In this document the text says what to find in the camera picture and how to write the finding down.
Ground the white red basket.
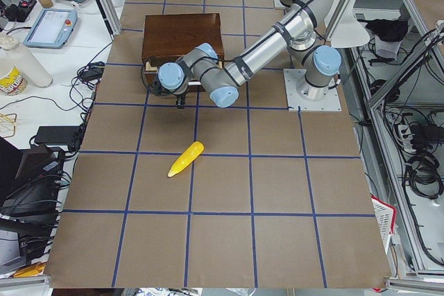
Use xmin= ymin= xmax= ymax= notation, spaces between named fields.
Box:
xmin=371 ymin=195 xmax=396 ymax=252

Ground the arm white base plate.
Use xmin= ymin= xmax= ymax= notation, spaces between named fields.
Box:
xmin=284 ymin=69 xmax=342 ymax=112

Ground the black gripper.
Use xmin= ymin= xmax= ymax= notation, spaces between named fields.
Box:
xmin=152 ymin=80 xmax=189 ymax=109

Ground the white cardboard tube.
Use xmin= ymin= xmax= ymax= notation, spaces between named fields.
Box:
xmin=1 ymin=34 xmax=53 ymax=88

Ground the yellow popcorn cup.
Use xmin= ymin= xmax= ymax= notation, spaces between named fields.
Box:
xmin=0 ymin=59 xmax=28 ymax=96

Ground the white plastic chair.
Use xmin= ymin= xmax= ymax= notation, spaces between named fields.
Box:
xmin=330 ymin=5 xmax=370 ymax=49

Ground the yellow corn cob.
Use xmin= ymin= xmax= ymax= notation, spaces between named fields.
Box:
xmin=167 ymin=141 xmax=205 ymax=177

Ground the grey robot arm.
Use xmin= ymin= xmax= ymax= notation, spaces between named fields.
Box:
xmin=150 ymin=0 xmax=341 ymax=108

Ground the near teach pendant tablet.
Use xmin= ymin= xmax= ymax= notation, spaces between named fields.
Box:
xmin=23 ymin=9 xmax=78 ymax=49

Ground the dark brown wooden drawer box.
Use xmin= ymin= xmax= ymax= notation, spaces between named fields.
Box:
xmin=141 ymin=13 xmax=225 ymax=86

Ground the black laptop power brick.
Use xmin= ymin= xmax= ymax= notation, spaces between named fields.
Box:
xmin=34 ymin=125 xmax=79 ymax=146

